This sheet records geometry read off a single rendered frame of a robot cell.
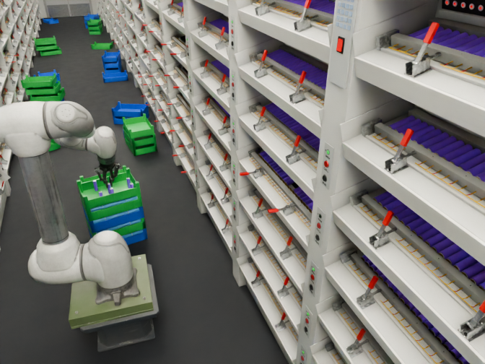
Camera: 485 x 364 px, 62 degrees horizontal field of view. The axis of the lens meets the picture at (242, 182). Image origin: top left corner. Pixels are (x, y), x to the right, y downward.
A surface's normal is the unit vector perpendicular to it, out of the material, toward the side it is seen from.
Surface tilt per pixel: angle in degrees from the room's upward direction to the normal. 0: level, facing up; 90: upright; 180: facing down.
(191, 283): 0
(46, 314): 0
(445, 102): 106
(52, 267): 82
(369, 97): 90
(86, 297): 2
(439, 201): 15
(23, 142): 91
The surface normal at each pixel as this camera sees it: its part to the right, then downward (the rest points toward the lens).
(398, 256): -0.25, -0.77
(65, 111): 0.29, -0.07
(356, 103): 0.36, 0.48
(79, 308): 0.00, -0.88
